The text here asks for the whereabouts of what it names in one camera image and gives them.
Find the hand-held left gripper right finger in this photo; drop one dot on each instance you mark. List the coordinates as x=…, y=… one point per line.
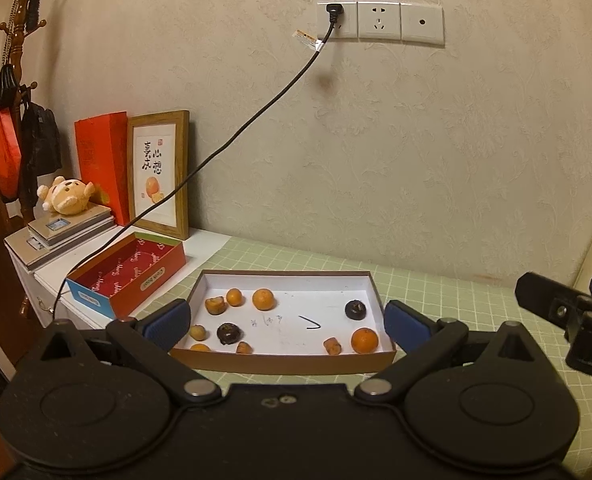
x=407, y=327

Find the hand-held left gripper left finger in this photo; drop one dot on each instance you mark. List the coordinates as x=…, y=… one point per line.
x=168, y=325

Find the small pale round fruit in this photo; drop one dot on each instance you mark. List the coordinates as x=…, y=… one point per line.
x=197, y=332

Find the mandarin orange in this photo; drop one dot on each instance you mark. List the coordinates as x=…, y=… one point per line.
x=264, y=299
x=199, y=347
x=364, y=340
x=234, y=297

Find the brown pastry piece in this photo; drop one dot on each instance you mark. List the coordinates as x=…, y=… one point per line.
x=331, y=346

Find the small lumpy orange dried fruit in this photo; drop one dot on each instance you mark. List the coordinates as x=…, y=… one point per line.
x=244, y=347

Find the white shallow cardboard box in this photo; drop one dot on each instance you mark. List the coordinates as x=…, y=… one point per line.
x=301, y=305

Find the green checked tablecloth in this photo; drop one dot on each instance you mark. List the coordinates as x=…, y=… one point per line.
x=451, y=290

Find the red open gift box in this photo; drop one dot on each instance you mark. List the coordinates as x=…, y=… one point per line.
x=125, y=280

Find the wooden framed calligraphy picture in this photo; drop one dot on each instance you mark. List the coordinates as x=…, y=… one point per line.
x=158, y=175

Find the tan plush bear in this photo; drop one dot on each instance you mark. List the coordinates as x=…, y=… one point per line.
x=68, y=197

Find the red paper gift bag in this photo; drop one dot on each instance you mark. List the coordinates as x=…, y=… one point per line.
x=100, y=160

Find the black plastic bag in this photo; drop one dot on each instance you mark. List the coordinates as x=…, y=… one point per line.
x=40, y=145

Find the red hanging bag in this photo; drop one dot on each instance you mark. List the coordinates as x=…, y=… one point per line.
x=6, y=155

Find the black power plug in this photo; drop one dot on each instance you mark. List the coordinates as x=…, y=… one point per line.
x=334, y=12

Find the wooden coat rack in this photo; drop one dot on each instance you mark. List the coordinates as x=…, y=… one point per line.
x=18, y=25

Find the dark hanging object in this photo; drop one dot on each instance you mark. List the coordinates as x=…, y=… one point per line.
x=33, y=5

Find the white round-hole wall plate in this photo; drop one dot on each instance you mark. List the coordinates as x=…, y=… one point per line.
x=422, y=24

